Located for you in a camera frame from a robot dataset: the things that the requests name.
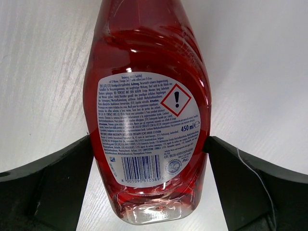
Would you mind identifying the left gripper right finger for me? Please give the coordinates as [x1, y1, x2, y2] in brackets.
[203, 137, 308, 231]

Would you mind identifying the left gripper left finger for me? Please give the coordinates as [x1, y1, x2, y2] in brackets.
[0, 136, 93, 231]

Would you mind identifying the red dish soap bottle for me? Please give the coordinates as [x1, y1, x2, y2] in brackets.
[83, 0, 211, 225]

